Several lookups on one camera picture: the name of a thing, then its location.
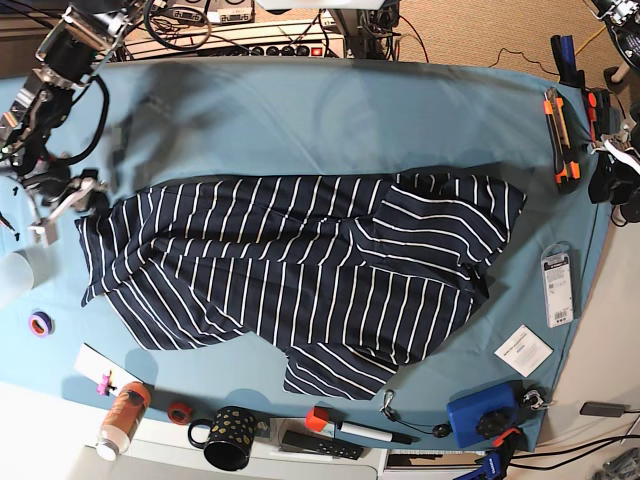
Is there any small orange black tool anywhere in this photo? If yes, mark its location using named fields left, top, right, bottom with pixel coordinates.
left=587, top=88, right=611, bottom=141

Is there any blue orange clamp bottom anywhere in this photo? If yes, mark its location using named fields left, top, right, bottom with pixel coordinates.
left=457, top=427, right=523, bottom=480

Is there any orange red cube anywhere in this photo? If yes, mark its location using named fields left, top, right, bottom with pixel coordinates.
left=304, top=406, right=329, bottom=432

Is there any black power strip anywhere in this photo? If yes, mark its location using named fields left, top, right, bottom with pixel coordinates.
left=215, top=44, right=325, bottom=58

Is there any black knob on box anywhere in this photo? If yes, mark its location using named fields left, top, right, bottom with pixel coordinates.
left=475, top=409, right=512, bottom=440

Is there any black power adapter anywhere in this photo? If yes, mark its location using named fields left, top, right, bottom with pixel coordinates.
left=579, top=401, right=628, bottom=418

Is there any purple tape roll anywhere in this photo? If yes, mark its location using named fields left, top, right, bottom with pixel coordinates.
left=28, top=311, right=54, bottom=338

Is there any translucent white cup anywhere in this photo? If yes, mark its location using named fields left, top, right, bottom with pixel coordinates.
left=0, top=251, right=34, bottom=308

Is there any black mug gold pattern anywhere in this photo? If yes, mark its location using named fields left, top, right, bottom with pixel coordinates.
left=187, top=406, right=258, bottom=472

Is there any clear plastic blister pack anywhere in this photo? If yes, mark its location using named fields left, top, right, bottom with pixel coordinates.
left=540, top=242, right=574, bottom=328

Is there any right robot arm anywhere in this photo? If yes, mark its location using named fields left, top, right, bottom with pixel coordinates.
left=1, top=1, right=144, bottom=236

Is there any silver carabiner keyring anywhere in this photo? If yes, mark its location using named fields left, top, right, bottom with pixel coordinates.
left=521, top=389, right=554, bottom=411

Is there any blue plastic box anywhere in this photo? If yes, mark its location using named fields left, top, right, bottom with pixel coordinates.
left=446, top=383, right=520, bottom=448

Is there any navy white striped t-shirt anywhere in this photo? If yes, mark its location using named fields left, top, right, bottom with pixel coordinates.
left=76, top=172, right=526, bottom=400

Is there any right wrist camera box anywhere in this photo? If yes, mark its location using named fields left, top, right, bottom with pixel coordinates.
left=28, top=221, right=59, bottom=247

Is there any red tape roll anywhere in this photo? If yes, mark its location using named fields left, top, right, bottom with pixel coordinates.
left=167, top=401, right=193, bottom=426

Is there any white square paper packet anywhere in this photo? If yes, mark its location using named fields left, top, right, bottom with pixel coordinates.
left=494, top=325, right=553, bottom=378

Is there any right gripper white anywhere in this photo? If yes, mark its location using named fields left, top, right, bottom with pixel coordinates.
left=27, top=169, right=110, bottom=224

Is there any white black marker pen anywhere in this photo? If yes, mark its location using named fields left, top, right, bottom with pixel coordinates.
left=335, top=422, right=415, bottom=445

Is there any orange black utility knife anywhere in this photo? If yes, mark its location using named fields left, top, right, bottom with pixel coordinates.
left=543, top=87, right=581, bottom=195

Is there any black lanyard with clip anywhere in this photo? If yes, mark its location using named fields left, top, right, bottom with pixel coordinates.
left=379, top=389, right=452, bottom=440

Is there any yellow cable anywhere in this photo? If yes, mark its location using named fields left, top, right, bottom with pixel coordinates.
left=574, top=24, right=609, bottom=55

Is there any black remote control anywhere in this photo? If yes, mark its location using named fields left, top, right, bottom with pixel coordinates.
left=281, top=430, right=364, bottom=460

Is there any white paper sheet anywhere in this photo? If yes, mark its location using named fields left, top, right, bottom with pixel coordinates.
left=74, top=344, right=141, bottom=391

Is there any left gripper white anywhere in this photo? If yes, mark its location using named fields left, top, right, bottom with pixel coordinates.
left=588, top=118, right=640, bottom=205

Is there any orange bottle white cap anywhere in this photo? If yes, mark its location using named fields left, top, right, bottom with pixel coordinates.
left=96, top=382, right=151, bottom=461

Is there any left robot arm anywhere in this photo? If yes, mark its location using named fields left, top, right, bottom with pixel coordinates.
left=589, top=1, right=639, bottom=208

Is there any black computer mouse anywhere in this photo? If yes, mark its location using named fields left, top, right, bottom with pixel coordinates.
left=619, top=198, right=640, bottom=224

